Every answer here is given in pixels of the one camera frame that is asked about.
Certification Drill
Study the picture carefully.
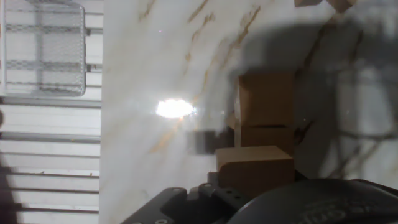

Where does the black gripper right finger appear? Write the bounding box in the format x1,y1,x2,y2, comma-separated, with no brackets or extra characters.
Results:
294,169,309,183

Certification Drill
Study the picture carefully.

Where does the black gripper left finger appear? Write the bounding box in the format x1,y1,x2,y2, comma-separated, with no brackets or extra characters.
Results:
119,172,252,224

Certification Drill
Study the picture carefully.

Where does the large wooden cube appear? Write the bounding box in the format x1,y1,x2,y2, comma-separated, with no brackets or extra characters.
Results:
215,145,296,199
236,72,296,128
238,125,295,156

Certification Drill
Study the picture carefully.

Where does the marble pattern mat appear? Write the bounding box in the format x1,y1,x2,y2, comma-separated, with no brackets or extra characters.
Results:
98,0,398,224

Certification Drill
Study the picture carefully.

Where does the small wooden cube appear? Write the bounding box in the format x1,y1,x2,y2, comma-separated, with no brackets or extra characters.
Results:
294,0,323,8
325,0,358,14

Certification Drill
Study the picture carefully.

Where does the clear plastic box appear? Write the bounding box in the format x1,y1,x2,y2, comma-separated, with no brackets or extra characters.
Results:
0,0,88,98

